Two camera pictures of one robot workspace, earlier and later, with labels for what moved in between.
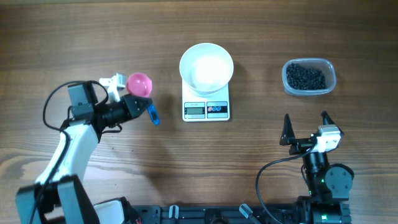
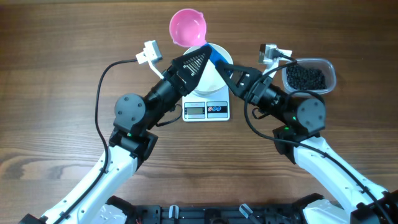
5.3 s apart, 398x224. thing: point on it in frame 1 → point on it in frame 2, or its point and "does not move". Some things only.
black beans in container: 300,77 does not move
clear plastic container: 308,76 does not move
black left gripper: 130,106 → 179,79
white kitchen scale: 199,106 does not move
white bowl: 206,68 does not move
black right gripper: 304,143 → 249,90
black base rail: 213,214 does not move
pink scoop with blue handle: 140,84 → 188,28
